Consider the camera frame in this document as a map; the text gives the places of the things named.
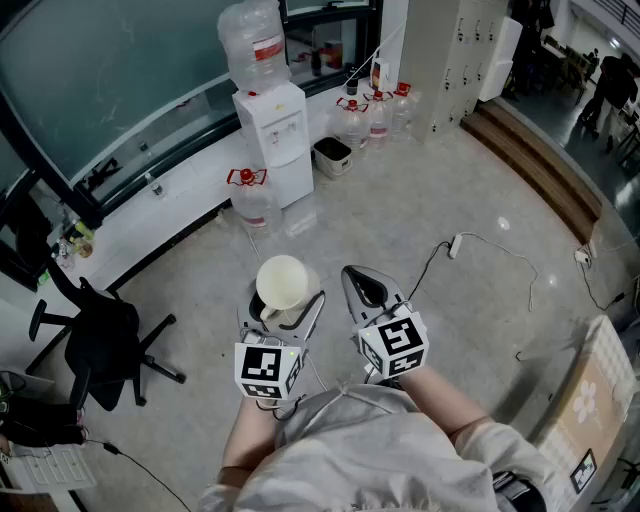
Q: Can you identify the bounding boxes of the person's right forearm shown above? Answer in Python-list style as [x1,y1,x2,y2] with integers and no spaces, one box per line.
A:
[398,363,495,442]

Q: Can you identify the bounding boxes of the person's light grey shirt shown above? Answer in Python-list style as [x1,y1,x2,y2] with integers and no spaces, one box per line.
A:
[196,381,562,512]

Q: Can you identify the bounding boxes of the grey metal lockers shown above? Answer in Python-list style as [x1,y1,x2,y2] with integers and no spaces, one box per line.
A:
[399,0,512,145]

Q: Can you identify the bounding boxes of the clear jug with red handle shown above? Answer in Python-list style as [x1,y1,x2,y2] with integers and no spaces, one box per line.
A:
[330,97,371,152]
[226,167,282,235]
[389,81,420,144]
[363,89,396,145]

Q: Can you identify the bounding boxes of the person's left forearm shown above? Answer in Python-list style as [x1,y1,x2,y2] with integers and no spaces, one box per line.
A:
[218,394,282,487]

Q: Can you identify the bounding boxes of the large clear water bottle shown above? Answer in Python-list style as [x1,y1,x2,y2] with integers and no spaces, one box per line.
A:
[216,0,293,96]

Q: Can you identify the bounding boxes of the cream waste bin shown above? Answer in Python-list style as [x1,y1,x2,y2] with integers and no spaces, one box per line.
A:
[312,136,354,181]

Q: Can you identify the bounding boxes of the black office chair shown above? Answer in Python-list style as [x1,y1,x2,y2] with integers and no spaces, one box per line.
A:
[26,272,188,412]

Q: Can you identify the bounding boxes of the black floor cable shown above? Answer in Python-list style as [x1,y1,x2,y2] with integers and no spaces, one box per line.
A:
[83,438,194,512]

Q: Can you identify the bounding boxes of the black power cable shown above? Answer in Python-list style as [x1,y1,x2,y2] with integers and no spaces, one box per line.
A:
[406,240,454,302]

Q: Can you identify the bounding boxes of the cardboard box with flower print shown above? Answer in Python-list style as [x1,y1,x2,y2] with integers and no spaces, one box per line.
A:
[531,314,640,507]

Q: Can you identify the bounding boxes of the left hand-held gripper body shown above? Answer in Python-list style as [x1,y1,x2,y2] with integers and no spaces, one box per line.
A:
[233,319,314,402]

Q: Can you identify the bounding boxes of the white panel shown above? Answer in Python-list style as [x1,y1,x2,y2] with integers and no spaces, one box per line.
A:
[477,16,524,104]

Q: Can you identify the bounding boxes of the white water dispenser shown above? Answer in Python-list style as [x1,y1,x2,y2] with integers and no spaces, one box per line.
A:
[231,82,316,210]

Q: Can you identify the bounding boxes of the white and orange carton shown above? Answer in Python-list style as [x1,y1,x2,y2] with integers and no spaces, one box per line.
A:
[368,56,393,94]

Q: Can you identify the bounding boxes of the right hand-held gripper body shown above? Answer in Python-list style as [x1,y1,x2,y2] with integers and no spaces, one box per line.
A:
[351,298,431,381]

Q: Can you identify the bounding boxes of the white power cable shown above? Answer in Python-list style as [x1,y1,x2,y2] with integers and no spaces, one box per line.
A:
[457,231,542,312]

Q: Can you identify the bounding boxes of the black bag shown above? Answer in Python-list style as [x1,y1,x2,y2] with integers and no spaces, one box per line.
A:
[0,398,85,449]

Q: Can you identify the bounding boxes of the wooden step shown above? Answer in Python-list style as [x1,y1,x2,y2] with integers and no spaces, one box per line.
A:
[459,99,604,246]

